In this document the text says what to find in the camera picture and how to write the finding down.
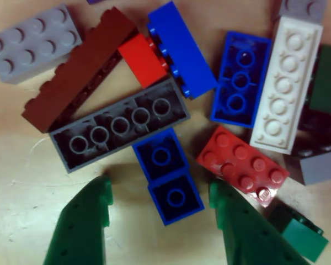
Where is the light grey square lego brick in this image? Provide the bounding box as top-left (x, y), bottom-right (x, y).
top-left (278, 0), bottom-right (329, 24)

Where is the dark grey long lego brick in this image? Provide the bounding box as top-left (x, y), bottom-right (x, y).
top-left (48, 78), bottom-right (193, 174)

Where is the black lego brick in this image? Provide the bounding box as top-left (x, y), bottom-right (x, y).
top-left (292, 109), bottom-right (331, 158)

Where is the red two-by-four lego brick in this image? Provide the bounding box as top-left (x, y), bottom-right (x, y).
top-left (195, 125), bottom-right (291, 209)

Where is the brown long lego brick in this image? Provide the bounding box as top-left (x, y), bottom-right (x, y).
top-left (20, 7), bottom-right (140, 135)

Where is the small red lego brick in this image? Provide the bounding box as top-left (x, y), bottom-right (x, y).
top-left (117, 33), bottom-right (172, 89)

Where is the green square lego brick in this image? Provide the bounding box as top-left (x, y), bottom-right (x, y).
top-left (264, 201), bottom-right (330, 263)

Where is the light grey two-by-four lego brick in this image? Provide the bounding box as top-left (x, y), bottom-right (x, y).
top-left (0, 4), bottom-right (83, 85)
top-left (284, 150), bottom-right (331, 186)

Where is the blue two-by-four lego brick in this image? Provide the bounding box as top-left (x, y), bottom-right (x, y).
top-left (209, 30), bottom-right (273, 130)
top-left (146, 1), bottom-right (218, 100)

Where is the green oblong lego brick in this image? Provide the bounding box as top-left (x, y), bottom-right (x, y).
top-left (308, 44), bottom-right (331, 114)

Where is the white long lego plate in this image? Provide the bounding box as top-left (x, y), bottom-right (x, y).
top-left (249, 15), bottom-right (325, 155)

